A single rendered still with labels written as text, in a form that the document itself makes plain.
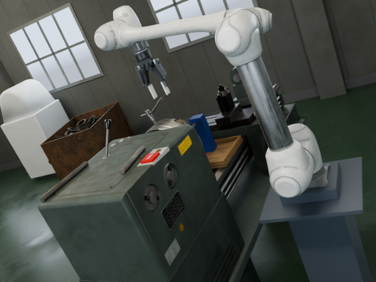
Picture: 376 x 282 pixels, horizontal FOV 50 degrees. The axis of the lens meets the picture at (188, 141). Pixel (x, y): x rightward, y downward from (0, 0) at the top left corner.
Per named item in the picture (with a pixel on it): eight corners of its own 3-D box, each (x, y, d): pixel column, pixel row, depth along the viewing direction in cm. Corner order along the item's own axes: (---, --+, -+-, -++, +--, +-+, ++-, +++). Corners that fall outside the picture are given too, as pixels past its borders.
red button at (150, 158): (154, 164, 154) (151, 159, 154) (141, 165, 158) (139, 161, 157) (161, 156, 159) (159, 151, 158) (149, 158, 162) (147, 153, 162)
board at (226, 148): (225, 167, 219) (223, 160, 218) (171, 174, 238) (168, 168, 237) (243, 140, 242) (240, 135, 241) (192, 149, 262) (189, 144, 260)
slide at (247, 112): (251, 124, 244) (249, 117, 243) (191, 136, 267) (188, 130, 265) (259, 112, 258) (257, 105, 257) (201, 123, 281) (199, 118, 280)
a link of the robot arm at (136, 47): (133, 40, 193) (138, 51, 195) (122, 45, 186) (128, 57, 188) (147, 33, 188) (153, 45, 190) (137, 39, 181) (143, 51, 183)
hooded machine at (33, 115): (89, 154, 662) (46, 71, 614) (65, 175, 607) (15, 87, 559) (57, 161, 697) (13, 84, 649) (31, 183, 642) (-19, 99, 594)
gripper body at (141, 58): (151, 46, 190) (160, 64, 193) (137, 51, 194) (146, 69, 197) (143, 50, 184) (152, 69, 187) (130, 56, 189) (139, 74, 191)
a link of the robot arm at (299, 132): (325, 156, 190) (313, 114, 183) (320, 177, 176) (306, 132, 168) (292, 161, 198) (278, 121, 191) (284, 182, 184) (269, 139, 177)
